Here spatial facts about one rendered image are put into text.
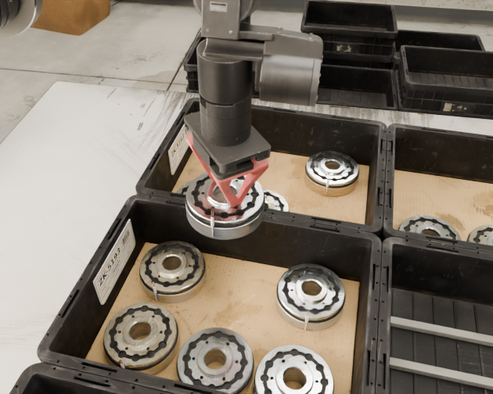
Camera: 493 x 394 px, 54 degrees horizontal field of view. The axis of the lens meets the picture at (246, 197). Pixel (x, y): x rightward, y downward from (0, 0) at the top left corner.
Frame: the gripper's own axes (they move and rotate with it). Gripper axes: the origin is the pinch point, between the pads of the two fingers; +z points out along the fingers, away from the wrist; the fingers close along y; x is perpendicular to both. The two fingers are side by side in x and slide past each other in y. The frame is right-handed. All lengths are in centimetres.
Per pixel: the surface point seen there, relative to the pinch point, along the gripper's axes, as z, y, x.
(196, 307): 21.3, -1.5, 6.3
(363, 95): 69, 87, -109
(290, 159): 21.9, 21.8, -25.9
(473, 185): 21, -2, -53
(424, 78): 57, 73, -125
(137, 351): 18.0, -5.9, 16.9
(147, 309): 18.5, 0.0, 13.3
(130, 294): 21.5, 5.8, 14.3
